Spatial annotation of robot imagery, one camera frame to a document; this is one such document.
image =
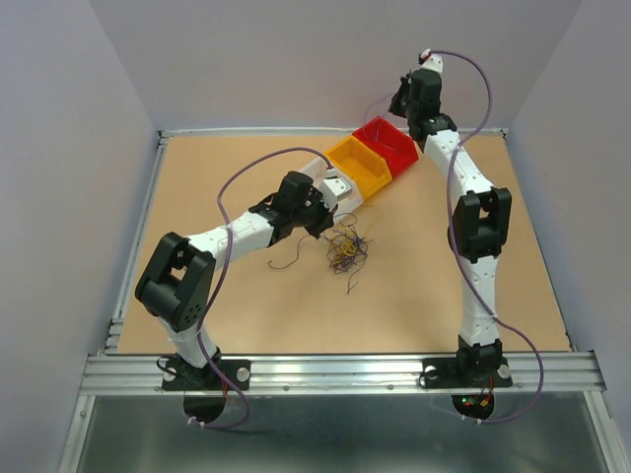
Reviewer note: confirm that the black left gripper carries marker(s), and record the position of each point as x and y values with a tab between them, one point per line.
326	218

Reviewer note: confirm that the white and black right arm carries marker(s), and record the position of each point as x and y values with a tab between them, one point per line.
479	214

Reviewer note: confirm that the aluminium mounting rail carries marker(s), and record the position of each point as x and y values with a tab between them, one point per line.
327	375

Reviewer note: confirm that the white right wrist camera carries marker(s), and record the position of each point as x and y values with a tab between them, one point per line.
431	61

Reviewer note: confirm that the red plastic bin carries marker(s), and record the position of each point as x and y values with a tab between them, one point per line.
391	144

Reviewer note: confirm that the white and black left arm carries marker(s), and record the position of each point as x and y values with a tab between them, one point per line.
175	286

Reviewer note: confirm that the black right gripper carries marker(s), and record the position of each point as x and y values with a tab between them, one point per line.
395	105

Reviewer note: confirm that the yellow plastic bin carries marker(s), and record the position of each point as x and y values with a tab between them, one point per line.
368	170

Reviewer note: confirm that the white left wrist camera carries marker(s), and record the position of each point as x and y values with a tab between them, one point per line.
334	188

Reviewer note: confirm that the white plastic bin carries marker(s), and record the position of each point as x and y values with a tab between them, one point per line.
315	170

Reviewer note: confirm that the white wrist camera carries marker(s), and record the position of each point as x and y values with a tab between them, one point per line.
334	188
431	61

